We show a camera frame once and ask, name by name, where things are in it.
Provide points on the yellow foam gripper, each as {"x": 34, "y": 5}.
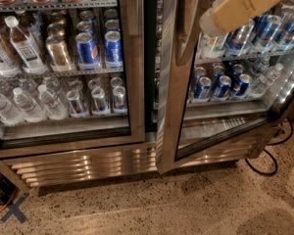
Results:
{"x": 248, "y": 9}

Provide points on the glass fridge door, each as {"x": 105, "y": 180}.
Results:
{"x": 192, "y": 132}
{"x": 68, "y": 18}

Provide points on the silver blue energy can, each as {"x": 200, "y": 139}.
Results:
{"x": 286, "y": 36}
{"x": 268, "y": 31}
{"x": 238, "y": 39}

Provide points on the white 7up can right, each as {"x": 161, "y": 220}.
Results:
{"x": 213, "y": 47}

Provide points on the water bottle right compartment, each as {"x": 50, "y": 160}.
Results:
{"x": 265, "y": 81}

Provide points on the blue Pepsi can right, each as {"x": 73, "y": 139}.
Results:
{"x": 113, "y": 47}

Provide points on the blue pepsi can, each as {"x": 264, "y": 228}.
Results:
{"x": 113, "y": 47}
{"x": 86, "y": 47}

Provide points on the silver diet cola can right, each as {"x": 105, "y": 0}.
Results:
{"x": 119, "y": 99}

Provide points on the silver diet cola can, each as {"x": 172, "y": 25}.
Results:
{"x": 119, "y": 99}
{"x": 76, "y": 103}
{"x": 100, "y": 102}

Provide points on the blue Pepsi can left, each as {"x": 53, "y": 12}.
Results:
{"x": 86, "y": 47}

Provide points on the silver diet cola can middle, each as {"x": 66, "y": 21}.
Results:
{"x": 100, "y": 102}

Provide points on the gold soda can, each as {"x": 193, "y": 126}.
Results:
{"x": 59, "y": 53}

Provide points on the silver diet cola can left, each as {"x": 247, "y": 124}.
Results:
{"x": 76, "y": 103}

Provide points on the water bottle right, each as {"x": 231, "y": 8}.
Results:
{"x": 51, "y": 102}

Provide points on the water bottle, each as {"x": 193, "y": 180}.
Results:
{"x": 28, "y": 105}
{"x": 51, "y": 102}
{"x": 8, "y": 112}

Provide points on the iced tea bottle white cap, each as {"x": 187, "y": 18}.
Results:
{"x": 26, "y": 46}

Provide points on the water bottle middle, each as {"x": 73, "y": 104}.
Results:
{"x": 28, "y": 105}

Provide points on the iced tea bottle far left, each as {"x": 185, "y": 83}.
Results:
{"x": 9, "y": 63}

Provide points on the water bottle far left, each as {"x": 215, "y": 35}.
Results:
{"x": 8, "y": 112}

